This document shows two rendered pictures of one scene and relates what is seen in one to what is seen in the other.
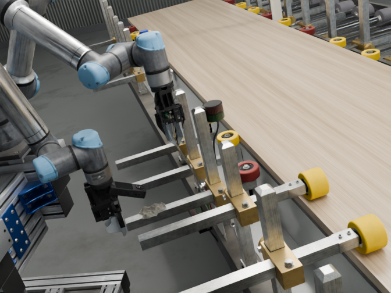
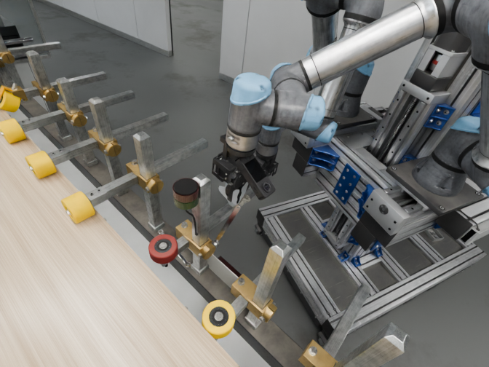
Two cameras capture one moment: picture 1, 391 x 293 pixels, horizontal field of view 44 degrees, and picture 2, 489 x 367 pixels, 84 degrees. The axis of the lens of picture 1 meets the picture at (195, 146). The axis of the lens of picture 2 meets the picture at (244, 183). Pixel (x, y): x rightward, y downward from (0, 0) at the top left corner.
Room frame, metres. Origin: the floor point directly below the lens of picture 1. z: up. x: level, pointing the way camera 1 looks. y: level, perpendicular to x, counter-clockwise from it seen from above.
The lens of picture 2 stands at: (1.76, -0.29, 1.59)
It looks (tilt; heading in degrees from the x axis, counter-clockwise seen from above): 43 degrees down; 135
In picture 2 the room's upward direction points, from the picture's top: 9 degrees clockwise
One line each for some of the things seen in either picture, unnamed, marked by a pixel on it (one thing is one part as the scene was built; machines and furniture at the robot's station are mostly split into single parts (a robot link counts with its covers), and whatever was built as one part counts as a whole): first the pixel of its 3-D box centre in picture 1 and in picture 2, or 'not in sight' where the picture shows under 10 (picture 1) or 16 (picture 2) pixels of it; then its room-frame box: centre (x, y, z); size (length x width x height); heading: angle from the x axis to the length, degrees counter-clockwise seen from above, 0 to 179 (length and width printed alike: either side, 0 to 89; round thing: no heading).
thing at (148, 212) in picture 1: (151, 208); (239, 196); (1.27, 0.18, 0.87); 0.09 x 0.07 x 0.02; 100
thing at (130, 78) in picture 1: (128, 79); not in sight; (2.77, 0.30, 0.82); 0.44 x 0.03 x 0.04; 100
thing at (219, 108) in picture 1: (212, 107); (185, 190); (1.35, -0.08, 1.12); 0.06 x 0.06 x 0.02
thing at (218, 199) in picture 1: (218, 190); (194, 240); (1.32, -0.04, 0.84); 0.14 x 0.06 x 0.05; 10
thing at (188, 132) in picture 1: (192, 149); (263, 295); (1.59, 0.01, 0.87); 0.04 x 0.04 x 0.48; 10
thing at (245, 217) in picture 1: (240, 203); (145, 176); (1.08, -0.08, 0.94); 0.14 x 0.06 x 0.05; 10
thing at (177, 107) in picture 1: (167, 103); (235, 161); (1.37, 0.05, 1.16); 0.09 x 0.08 x 0.12; 10
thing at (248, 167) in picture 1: (248, 180); (164, 255); (1.33, -0.14, 0.85); 0.08 x 0.08 x 0.11
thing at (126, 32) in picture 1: (136, 67); not in sight; (2.82, 0.24, 0.87); 0.04 x 0.04 x 0.48; 10
